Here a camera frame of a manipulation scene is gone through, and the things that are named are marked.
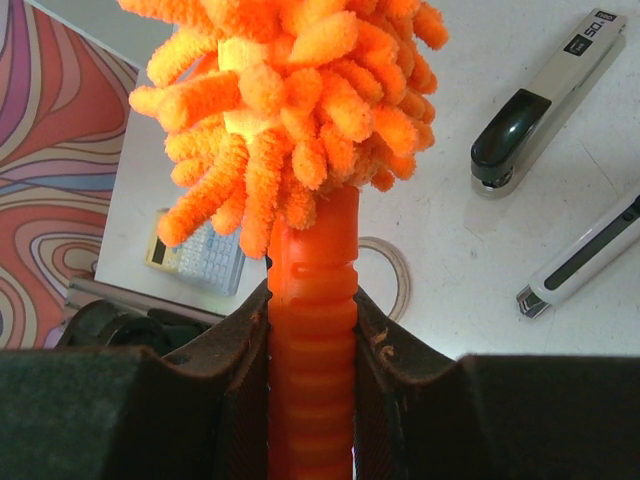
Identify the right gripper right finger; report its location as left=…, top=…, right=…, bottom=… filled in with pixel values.
left=355, top=292, right=639, bottom=479

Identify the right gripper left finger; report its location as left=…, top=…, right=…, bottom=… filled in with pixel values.
left=1, top=284, right=270, bottom=479

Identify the wooden ring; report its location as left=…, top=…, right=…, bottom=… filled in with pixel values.
left=357, top=236, right=412, bottom=323

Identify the black silver pen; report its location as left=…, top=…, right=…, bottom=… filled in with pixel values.
left=516, top=187, right=639, bottom=319

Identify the orange microfiber duster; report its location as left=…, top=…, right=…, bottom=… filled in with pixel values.
left=122, top=1, right=449, bottom=479

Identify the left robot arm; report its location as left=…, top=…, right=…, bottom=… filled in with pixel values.
left=56, top=299, right=210, bottom=356

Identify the black white stapler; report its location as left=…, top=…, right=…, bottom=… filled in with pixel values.
left=470, top=8, right=628, bottom=198

